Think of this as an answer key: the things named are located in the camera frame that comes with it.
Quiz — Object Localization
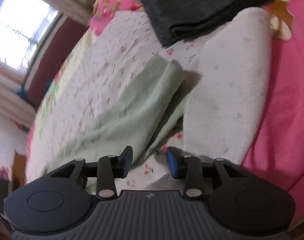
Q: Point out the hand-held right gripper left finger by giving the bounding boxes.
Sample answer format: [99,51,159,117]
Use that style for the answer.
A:
[50,146,134,200]

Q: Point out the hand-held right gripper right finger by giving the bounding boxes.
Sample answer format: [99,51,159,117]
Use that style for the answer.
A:
[166,147,245,200]

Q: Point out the maroon sofa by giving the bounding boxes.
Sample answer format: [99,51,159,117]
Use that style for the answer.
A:
[26,17,90,108]

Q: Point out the dark grey folded pants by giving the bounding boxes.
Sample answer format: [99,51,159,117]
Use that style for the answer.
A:
[140,0,281,48]

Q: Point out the red and green object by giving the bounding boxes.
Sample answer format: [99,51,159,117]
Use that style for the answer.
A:
[13,120,30,133]

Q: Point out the plain pink bed sheet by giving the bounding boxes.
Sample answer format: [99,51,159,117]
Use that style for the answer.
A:
[242,0,304,230]

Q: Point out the light green pants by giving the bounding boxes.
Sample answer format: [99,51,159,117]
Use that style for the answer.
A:
[43,55,190,178]

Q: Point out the pink floral quilt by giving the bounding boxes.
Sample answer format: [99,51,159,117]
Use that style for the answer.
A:
[25,0,294,155]

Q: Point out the barred window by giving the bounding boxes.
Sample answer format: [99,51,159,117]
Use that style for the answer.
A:
[0,0,64,73]

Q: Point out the cherry print bed sheet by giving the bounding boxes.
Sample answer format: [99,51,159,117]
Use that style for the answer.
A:
[25,7,277,195]

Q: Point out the wooden desk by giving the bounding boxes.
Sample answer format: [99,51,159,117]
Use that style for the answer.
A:
[11,150,28,188]

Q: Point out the beige curtain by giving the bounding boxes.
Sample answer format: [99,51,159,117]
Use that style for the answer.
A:
[0,62,40,128]
[50,0,102,25]

